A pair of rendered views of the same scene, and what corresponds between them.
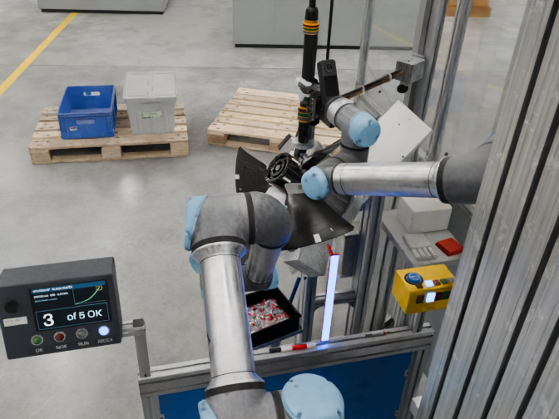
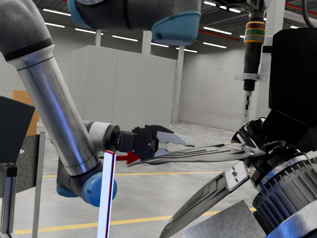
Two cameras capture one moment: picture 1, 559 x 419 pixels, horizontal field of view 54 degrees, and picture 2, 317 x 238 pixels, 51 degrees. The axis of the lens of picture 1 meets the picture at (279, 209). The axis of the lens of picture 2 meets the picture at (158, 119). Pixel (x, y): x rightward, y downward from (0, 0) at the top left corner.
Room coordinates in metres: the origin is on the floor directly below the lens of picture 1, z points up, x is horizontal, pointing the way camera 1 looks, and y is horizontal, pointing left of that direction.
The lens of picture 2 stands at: (1.03, -0.68, 1.28)
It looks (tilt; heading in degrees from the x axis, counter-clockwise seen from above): 3 degrees down; 67
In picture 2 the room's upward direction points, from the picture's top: 5 degrees clockwise
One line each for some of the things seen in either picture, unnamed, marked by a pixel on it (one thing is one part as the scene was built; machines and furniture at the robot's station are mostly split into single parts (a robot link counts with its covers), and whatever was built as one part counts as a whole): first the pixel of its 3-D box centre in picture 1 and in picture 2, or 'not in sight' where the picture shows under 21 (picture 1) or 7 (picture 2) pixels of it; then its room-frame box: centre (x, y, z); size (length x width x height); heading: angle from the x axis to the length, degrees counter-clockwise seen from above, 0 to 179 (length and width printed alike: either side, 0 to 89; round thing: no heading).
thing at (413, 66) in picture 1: (410, 69); not in sight; (1.99, -0.46, 1.44); 0.10 x 0.07 x 0.09; 140
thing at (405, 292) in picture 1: (424, 290); not in sight; (1.24, -0.44, 1.02); 0.16 x 0.10 x 0.11; 105
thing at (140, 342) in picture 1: (141, 348); (8, 198); (1.02, 0.35, 0.96); 0.03 x 0.03 x 0.20; 15
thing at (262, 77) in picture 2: (305, 129); (256, 58); (1.52, -0.07, 1.40); 0.09 x 0.07 x 0.10; 141
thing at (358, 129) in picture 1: (358, 126); not in sight; (1.26, -0.18, 1.53); 0.11 x 0.08 x 0.09; 25
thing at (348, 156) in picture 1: (348, 163); (167, 8); (1.25, -0.17, 1.43); 0.11 x 0.08 x 0.11; 142
